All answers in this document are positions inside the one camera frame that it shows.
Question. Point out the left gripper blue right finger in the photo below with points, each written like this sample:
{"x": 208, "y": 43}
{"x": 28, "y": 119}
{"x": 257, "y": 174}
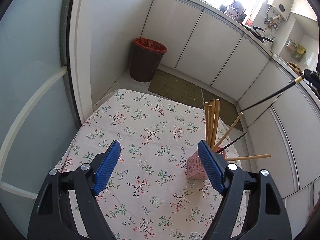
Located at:
{"x": 212, "y": 166}

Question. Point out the brown wicker trash bin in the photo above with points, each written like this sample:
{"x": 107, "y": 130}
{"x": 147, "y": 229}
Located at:
{"x": 145, "y": 59}

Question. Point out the black chopstick gold band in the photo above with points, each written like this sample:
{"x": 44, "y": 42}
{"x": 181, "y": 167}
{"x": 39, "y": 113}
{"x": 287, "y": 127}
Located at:
{"x": 291, "y": 84}

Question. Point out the pink perforated utensil holder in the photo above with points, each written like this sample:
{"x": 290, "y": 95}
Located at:
{"x": 195, "y": 169}

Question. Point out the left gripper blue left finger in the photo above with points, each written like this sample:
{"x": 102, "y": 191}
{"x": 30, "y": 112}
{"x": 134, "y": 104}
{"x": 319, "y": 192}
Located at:
{"x": 103, "y": 166}

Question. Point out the floral tablecloth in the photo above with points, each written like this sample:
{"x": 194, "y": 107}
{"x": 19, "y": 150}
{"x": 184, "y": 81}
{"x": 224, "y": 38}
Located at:
{"x": 148, "y": 195}

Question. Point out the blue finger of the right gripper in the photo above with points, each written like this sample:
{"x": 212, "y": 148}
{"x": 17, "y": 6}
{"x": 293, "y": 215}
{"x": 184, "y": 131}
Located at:
{"x": 312, "y": 77}

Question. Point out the white wall water heater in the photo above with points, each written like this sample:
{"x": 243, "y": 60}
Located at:
{"x": 283, "y": 7}

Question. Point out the white kitchen cabinets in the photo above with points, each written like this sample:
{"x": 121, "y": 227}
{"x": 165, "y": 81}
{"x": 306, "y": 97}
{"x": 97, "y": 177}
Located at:
{"x": 212, "y": 48}

